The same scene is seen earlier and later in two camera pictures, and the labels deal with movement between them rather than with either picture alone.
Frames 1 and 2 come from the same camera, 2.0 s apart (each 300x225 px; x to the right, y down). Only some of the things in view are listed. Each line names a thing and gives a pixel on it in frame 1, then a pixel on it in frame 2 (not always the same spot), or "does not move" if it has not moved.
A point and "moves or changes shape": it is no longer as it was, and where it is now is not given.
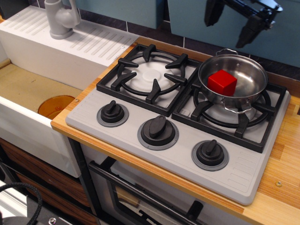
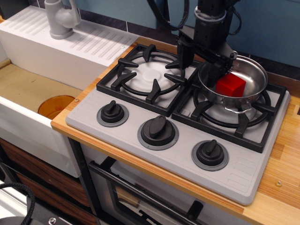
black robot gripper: (264, 11) to (206, 41)
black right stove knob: (210, 155) does not move
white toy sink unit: (35, 66) does not move
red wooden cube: (222, 82) moves or changes shape
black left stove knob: (112, 115) does not move
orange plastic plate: (51, 107) does not move
